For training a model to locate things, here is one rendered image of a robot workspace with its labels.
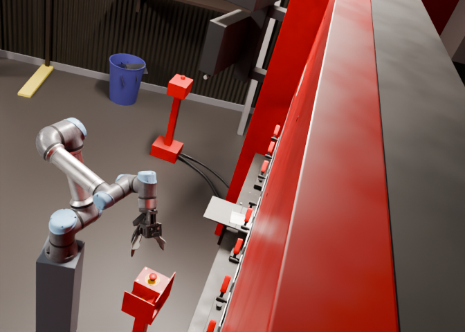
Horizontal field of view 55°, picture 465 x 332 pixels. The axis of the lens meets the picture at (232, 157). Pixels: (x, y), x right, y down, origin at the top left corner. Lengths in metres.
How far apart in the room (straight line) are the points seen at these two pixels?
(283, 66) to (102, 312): 1.92
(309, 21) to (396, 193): 2.27
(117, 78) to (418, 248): 4.52
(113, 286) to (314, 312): 2.91
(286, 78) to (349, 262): 2.50
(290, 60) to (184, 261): 1.65
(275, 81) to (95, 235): 1.73
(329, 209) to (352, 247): 0.05
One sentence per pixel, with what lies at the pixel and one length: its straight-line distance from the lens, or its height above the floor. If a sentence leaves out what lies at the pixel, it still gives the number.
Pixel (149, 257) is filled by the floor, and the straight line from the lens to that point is 3.41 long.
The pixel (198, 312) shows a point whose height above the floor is 0.88.
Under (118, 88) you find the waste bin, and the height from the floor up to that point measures 0.20.
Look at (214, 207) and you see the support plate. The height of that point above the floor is 1.00.
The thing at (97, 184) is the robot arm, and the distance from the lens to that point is 1.89.
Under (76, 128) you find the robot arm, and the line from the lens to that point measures 2.12.
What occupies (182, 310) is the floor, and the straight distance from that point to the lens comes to 3.18.
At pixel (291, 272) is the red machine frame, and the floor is 2.30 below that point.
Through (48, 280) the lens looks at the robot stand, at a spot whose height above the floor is 0.65.
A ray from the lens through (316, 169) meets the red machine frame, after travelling 0.51.
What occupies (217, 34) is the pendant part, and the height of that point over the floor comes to 1.54.
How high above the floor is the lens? 2.57
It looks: 34 degrees down
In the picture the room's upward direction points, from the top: 17 degrees clockwise
